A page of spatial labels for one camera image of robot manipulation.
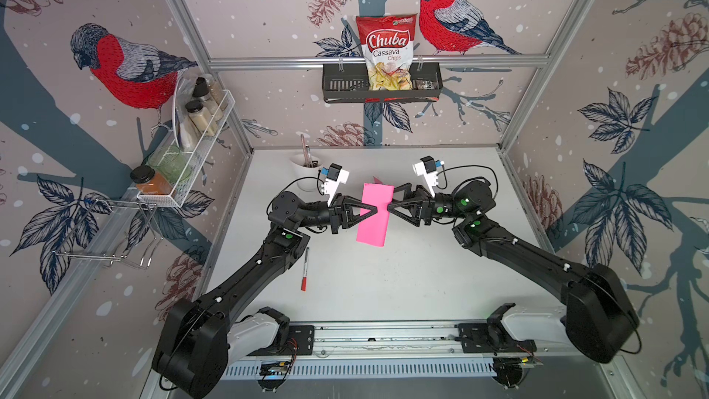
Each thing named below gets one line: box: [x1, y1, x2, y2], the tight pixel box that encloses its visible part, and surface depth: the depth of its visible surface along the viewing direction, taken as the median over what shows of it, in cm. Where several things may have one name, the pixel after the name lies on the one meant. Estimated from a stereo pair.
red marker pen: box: [300, 246, 310, 292], surface depth 87 cm
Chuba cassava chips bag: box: [355, 13, 418, 91], surface depth 83 cm
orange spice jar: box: [130, 165, 173, 195], surface depth 62 cm
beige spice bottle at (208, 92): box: [192, 76, 225, 117], surface depth 85 cm
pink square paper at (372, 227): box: [356, 182, 396, 247], surface depth 62 cm
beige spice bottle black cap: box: [184, 99, 218, 137], surface depth 78 cm
